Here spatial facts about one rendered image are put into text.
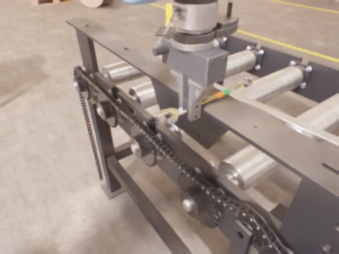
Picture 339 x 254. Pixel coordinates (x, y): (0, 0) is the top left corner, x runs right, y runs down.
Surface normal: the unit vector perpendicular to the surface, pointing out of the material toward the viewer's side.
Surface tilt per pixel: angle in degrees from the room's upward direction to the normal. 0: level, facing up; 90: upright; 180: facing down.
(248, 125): 0
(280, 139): 0
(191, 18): 90
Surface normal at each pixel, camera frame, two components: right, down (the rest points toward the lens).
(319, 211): -0.81, 0.36
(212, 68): 0.59, 0.48
